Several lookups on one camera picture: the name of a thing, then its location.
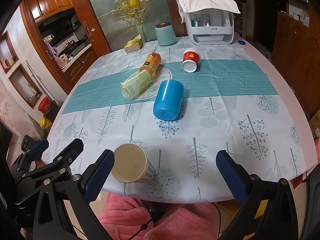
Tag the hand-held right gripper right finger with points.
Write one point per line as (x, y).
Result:
(232, 177)

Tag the wooden wall niche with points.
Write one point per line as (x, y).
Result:
(8, 52)
(26, 86)

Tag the yellow tissue box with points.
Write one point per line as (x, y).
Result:
(133, 45)

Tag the brown checked paper cup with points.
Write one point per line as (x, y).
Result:
(130, 163)

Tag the wooden kitchen wall cabinets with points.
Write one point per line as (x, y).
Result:
(50, 1)

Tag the glass door with gold ornament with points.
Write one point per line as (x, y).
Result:
(140, 10)

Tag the cardboard box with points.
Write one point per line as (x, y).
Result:
(315, 125)

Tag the wooden kitchen base cabinet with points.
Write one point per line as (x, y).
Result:
(80, 65)

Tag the wooden sideboard cabinet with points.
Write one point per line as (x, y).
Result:
(295, 60)

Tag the pink fleece robe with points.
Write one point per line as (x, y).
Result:
(175, 222)

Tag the blue bottle cap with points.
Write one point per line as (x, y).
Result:
(241, 42)

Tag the wall shelf with small items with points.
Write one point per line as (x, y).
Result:
(297, 2)

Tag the white countertop appliance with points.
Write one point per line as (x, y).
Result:
(212, 31)

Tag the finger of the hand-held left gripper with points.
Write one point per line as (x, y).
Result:
(71, 151)
(38, 147)

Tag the red and white paper cup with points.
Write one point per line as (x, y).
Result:
(191, 58)

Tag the yellow jar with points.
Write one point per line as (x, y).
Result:
(45, 123)

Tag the teal canister with brown lid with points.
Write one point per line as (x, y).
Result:
(165, 35)

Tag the black range hood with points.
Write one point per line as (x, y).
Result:
(58, 20)

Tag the tree print tablecloth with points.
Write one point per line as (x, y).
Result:
(225, 130)

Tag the blue plastic cup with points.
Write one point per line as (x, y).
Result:
(168, 101)

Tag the red lidded tin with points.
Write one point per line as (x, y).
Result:
(46, 105)

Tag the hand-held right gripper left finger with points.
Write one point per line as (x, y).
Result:
(99, 176)

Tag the white cloth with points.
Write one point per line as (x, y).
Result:
(207, 3)

